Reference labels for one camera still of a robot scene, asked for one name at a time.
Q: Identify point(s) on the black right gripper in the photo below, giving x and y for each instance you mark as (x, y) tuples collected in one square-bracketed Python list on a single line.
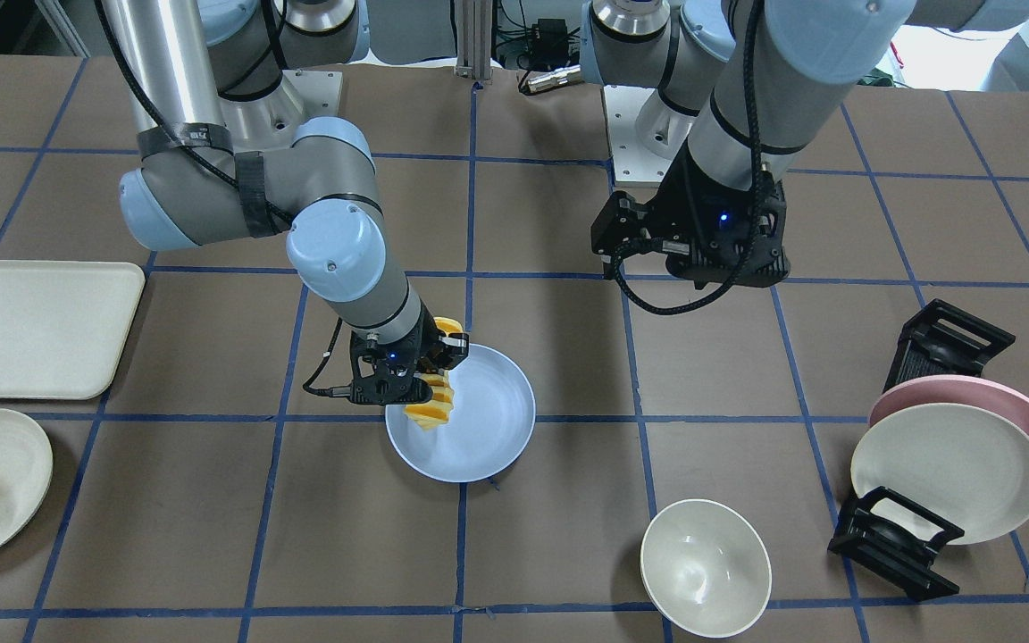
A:
[(446, 351)]

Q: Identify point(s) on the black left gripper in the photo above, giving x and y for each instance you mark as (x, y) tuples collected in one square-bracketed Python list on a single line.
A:
[(677, 207)]

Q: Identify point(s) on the striped bread roll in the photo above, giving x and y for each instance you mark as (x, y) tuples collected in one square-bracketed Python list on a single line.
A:
[(436, 412)]

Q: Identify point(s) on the blue plate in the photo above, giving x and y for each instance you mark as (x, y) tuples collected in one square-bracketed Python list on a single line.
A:
[(489, 427)]

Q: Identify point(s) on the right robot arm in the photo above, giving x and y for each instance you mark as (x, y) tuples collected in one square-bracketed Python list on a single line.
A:
[(230, 150)]

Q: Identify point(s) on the pink plate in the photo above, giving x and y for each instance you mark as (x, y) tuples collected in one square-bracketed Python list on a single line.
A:
[(990, 395)]

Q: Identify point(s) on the cream plate in rack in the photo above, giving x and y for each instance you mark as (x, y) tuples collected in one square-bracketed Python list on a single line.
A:
[(965, 464)]

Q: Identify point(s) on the white bowl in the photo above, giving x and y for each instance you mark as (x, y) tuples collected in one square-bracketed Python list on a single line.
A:
[(705, 568)]

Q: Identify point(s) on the cream rectangular tray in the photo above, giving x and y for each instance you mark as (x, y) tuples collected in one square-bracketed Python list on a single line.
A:
[(63, 326)]

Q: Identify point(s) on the aluminium frame post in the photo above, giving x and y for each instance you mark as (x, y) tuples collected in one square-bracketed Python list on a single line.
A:
[(474, 40)]

